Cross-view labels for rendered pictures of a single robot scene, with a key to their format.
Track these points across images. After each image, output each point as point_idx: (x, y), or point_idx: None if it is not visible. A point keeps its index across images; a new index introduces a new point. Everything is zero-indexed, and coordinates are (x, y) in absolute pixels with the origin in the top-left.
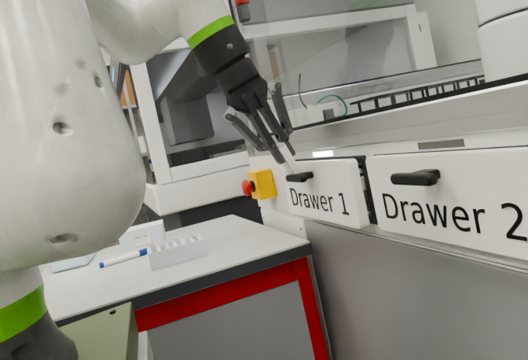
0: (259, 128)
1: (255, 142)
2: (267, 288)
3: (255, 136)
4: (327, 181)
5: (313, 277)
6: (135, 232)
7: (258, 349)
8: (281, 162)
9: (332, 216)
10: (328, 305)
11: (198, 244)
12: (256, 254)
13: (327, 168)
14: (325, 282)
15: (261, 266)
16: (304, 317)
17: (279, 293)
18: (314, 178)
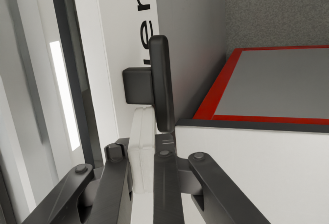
0: (181, 202)
1: (222, 173)
2: (261, 116)
3: (212, 187)
4: (122, 1)
5: None
6: None
7: (289, 94)
8: (166, 135)
9: (152, 6)
10: (188, 104)
11: None
12: (263, 146)
13: None
14: (179, 107)
15: (264, 124)
16: (223, 98)
17: (245, 112)
18: (127, 65)
